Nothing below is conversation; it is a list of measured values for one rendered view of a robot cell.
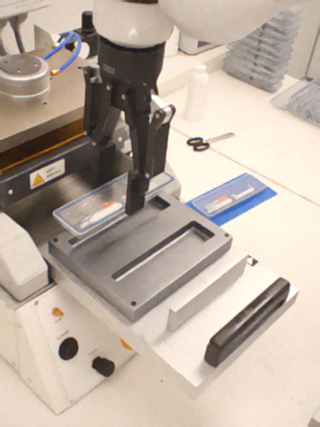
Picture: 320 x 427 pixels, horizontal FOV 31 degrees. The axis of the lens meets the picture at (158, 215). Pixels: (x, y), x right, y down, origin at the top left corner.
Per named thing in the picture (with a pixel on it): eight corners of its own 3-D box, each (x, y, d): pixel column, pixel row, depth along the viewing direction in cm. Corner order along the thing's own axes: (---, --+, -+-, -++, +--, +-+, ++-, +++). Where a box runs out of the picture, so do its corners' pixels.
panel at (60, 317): (67, 407, 85) (29, 302, 78) (197, 301, 103) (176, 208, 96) (76, 412, 84) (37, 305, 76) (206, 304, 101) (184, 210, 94)
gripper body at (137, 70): (81, 28, 63) (79, 102, 69) (135, 58, 59) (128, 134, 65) (130, 13, 67) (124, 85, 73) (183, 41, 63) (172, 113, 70)
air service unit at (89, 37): (41, 97, 109) (37, 21, 99) (98, 75, 117) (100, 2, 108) (59, 108, 106) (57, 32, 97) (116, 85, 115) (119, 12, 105)
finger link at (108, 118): (113, 88, 66) (106, 80, 66) (92, 151, 75) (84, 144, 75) (138, 78, 69) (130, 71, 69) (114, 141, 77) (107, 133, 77)
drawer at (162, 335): (35, 268, 81) (32, 228, 76) (143, 203, 94) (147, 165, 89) (192, 405, 67) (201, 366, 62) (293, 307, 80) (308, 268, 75)
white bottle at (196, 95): (195, 124, 149) (202, 72, 140) (179, 117, 151) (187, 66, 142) (206, 117, 152) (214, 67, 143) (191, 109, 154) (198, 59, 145)
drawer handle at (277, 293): (202, 358, 68) (207, 337, 65) (273, 293, 77) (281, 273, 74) (215, 369, 67) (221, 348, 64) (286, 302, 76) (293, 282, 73)
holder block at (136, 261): (47, 253, 79) (47, 238, 77) (148, 193, 90) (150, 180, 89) (132, 324, 71) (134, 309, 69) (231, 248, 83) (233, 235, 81)
